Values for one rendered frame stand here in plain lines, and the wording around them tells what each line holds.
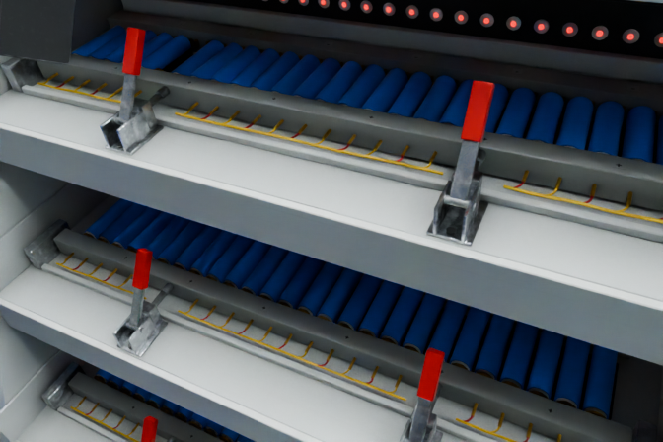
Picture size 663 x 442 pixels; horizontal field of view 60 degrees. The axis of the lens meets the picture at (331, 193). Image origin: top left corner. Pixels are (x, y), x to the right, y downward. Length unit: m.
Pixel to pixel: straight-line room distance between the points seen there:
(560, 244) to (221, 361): 0.31
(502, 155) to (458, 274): 0.09
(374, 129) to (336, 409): 0.23
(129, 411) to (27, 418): 0.13
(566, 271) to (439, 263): 0.07
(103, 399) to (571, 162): 0.57
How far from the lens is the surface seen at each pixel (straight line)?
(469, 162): 0.35
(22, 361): 0.75
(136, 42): 0.47
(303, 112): 0.43
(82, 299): 0.63
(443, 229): 0.36
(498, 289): 0.36
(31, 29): 0.24
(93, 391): 0.75
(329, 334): 0.50
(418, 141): 0.40
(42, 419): 0.79
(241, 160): 0.43
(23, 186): 0.67
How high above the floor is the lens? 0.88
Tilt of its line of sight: 21 degrees down
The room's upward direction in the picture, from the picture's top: 5 degrees clockwise
